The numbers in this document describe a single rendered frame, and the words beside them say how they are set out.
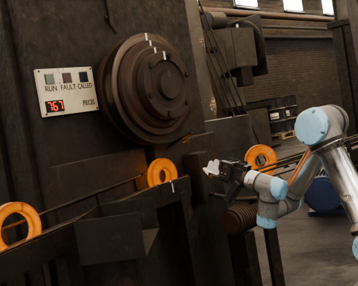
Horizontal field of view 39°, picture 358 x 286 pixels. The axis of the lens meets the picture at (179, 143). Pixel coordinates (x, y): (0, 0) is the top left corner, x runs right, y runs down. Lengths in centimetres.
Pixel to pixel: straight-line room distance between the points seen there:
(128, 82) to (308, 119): 74
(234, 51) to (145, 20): 762
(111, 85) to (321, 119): 82
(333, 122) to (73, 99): 99
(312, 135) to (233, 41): 840
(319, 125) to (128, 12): 110
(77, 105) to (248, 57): 836
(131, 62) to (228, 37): 806
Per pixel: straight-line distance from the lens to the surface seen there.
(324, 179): 403
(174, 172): 220
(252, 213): 232
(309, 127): 163
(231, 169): 189
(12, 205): 172
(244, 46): 1018
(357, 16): 461
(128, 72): 201
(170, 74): 207
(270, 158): 242
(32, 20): 202
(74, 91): 202
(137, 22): 236
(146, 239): 168
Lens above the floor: 98
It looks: 3 degrees down
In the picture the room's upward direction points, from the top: 10 degrees counter-clockwise
